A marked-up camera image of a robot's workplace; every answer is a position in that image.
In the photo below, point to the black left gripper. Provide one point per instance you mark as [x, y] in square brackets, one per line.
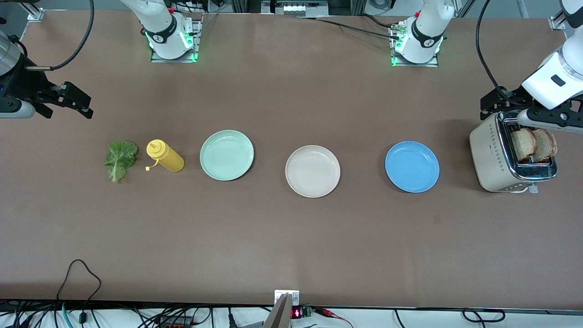
[511, 97]

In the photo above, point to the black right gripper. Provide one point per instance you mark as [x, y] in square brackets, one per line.
[26, 85]

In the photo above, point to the brown-crust bread slice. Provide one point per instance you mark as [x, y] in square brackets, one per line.
[523, 143]
[546, 143]

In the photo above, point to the green lettuce leaf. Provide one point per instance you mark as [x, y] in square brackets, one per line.
[120, 155]

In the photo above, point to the yellow squeeze mustard bottle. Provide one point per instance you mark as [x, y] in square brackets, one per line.
[168, 157]

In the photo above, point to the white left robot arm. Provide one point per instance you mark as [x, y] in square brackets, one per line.
[428, 27]

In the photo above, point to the blue plate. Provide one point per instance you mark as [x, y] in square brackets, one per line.
[412, 166]

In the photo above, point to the pale green plate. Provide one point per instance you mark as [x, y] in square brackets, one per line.
[227, 155]

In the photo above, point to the beige plate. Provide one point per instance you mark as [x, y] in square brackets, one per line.
[313, 171]

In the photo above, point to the beige chrome toaster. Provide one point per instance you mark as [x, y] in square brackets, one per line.
[489, 155]

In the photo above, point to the grey control box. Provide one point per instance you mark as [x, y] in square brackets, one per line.
[294, 8]

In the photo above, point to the red black power strip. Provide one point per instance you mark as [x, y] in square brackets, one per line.
[175, 325]

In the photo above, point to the small red display module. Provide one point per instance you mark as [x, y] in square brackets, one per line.
[297, 313]

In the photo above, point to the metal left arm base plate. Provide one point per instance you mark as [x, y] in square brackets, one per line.
[432, 64]

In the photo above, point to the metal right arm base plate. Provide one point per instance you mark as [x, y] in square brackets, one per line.
[157, 58]

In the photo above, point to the aluminium frame post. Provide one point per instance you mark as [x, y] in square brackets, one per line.
[558, 23]
[35, 14]

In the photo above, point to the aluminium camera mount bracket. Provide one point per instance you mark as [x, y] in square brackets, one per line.
[284, 314]

